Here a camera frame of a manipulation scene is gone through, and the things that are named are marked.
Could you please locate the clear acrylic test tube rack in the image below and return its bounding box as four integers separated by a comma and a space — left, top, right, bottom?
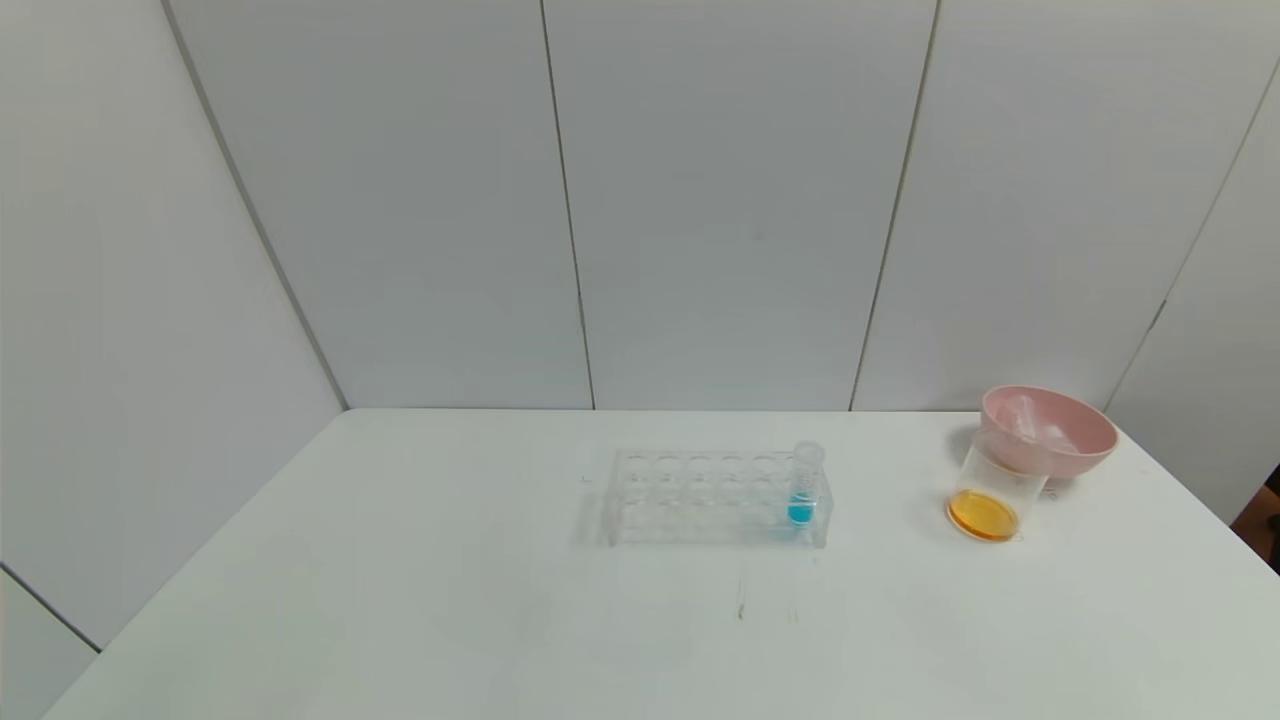
600, 445, 833, 549

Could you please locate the test tube with red pigment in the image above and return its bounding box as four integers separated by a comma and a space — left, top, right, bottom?
1003, 394, 1048, 443

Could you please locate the pink bowl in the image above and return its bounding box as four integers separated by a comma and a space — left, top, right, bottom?
980, 385, 1119, 479

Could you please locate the clear plastic beaker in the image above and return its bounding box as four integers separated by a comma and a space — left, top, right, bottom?
947, 430, 1051, 543

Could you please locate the test tube with blue pigment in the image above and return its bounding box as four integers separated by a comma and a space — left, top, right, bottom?
787, 441, 825, 527

